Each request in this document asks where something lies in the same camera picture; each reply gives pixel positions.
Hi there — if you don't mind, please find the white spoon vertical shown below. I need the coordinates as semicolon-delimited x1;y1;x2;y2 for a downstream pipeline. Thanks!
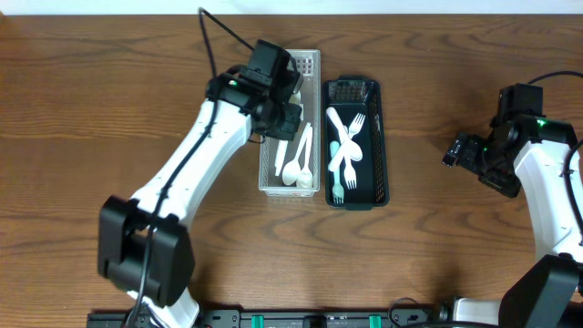
282;122;313;186

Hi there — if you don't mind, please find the white fork tines up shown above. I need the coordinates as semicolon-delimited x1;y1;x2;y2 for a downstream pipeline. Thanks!
327;112;367;173

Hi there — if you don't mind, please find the white plastic spoon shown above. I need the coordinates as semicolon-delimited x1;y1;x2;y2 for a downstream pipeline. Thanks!
326;107;363;161

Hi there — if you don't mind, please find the white plastic fork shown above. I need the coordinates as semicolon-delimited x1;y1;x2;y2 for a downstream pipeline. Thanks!
343;151;356;190

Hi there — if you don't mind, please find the pale blue plastic fork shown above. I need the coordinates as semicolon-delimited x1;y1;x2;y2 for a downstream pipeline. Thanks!
330;140;344;205

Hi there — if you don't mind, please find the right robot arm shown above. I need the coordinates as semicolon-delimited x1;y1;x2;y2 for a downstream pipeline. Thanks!
443;84;582;327

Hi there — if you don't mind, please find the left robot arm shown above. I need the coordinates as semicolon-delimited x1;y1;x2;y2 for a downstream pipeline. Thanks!
97;40;302;327

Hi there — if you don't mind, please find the clear plastic basket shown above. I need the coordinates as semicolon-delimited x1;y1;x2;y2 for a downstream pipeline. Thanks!
259;49;322;197

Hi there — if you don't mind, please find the black plastic basket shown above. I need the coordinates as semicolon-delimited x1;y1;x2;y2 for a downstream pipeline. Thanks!
322;76;390;210

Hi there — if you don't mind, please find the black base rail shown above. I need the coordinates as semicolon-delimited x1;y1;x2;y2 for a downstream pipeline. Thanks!
86;307;456;328

